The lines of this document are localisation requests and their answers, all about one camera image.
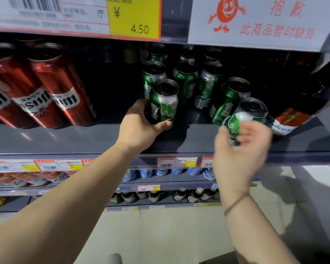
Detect person's right hand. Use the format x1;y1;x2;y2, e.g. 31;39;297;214
213;121;273;201

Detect person's left hand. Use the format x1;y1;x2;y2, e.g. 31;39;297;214
117;99;173;153

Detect grey store shelving unit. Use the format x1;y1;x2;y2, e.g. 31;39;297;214
0;0;330;213

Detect brown Budweiser beer bottles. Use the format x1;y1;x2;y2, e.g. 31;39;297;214
267;77;330;136

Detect person's left forearm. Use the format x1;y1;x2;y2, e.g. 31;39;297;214
0;143;139;264

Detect person's right forearm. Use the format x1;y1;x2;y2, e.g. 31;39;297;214
223;194;300;264

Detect person's left shoe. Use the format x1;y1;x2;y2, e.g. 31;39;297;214
106;253;124;264

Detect brown wrist band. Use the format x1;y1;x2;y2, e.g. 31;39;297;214
223;192;251;217

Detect orange-bordered price tag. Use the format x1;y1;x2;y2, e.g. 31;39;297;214
0;0;163;42

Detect white notice card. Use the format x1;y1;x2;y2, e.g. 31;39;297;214
187;0;330;52

